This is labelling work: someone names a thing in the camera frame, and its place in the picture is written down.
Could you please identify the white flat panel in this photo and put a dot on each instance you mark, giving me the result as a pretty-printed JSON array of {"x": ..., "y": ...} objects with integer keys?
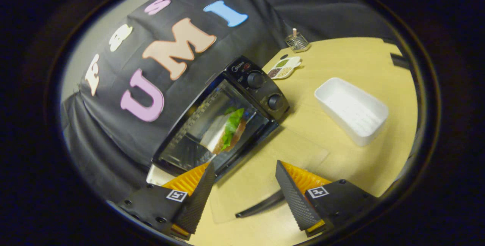
[{"x": 155, "y": 176}]

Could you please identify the white rectangular plastic container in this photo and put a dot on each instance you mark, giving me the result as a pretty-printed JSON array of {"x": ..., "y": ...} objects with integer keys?
[{"x": 352, "y": 111}]

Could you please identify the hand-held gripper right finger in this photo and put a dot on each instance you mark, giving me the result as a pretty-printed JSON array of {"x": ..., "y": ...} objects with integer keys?
[{"x": 295, "y": 200}]

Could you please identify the white divided dish with grains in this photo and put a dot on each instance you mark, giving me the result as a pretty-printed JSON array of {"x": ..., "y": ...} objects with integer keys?
[{"x": 283, "y": 68}]

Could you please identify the black toaster oven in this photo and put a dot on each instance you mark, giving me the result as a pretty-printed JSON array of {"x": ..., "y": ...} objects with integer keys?
[{"x": 261, "y": 86}]

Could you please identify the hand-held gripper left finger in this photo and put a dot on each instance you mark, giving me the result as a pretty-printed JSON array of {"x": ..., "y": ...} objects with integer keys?
[{"x": 197, "y": 200}]

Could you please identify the lettuce bread sandwich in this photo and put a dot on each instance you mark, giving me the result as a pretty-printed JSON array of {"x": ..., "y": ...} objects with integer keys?
[{"x": 231, "y": 126}]

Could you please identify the black backdrop cloth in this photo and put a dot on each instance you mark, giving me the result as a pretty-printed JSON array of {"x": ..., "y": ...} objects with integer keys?
[{"x": 242, "y": 37}]

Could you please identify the black table clamp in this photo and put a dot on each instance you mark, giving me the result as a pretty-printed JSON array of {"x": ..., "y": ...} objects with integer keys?
[
  {"x": 390, "y": 41},
  {"x": 399, "y": 61}
]

